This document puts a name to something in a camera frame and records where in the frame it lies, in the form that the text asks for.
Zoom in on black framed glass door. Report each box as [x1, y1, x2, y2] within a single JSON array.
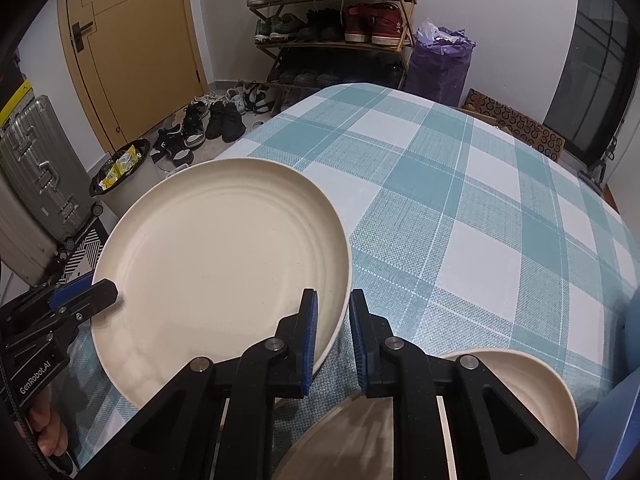
[[542, 0, 632, 161]]

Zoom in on rows of assorted shoes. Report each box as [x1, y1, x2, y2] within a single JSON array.
[[234, 0, 408, 86]]

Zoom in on cream round plate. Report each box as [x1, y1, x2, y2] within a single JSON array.
[[280, 349, 582, 480], [91, 158, 352, 411]]

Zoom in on silver ribbed suitcase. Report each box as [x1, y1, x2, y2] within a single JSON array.
[[0, 94, 98, 286]]

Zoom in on stack of dark boxes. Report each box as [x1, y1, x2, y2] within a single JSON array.
[[0, 42, 35, 133]]

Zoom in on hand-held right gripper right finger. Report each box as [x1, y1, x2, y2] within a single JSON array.
[[348, 287, 593, 480]]

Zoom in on purple plastic bag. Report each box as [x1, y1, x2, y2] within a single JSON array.
[[404, 19, 476, 107]]

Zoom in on scattered pile of sneakers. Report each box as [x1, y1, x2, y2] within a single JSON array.
[[151, 81, 281, 167]]

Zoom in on brown patterned doormat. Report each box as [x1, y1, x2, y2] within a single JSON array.
[[461, 89, 566, 161]]

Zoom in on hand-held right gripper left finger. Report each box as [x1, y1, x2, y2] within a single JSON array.
[[70, 287, 321, 480]]

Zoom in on person's left hand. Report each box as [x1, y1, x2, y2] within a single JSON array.
[[29, 391, 71, 458]]

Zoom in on blue bowl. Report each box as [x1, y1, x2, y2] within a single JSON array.
[[575, 285, 640, 480]]

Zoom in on yellow wooden door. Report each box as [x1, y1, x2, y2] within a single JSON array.
[[56, 0, 207, 156]]

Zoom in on black tray of yellow packets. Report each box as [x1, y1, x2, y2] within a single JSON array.
[[89, 138, 152, 197]]

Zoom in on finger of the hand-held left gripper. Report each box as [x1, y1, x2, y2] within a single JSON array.
[[30, 282, 97, 311], [47, 279, 119, 333]]

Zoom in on black white patterned floor mat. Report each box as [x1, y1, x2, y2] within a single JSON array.
[[62, 220, 108, 283]]

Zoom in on wooden shoe rack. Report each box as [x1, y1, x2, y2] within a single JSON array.
[[245, 0, 417, 91]]

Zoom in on black door handle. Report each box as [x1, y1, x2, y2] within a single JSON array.
[[70, 21, 96, 52]]

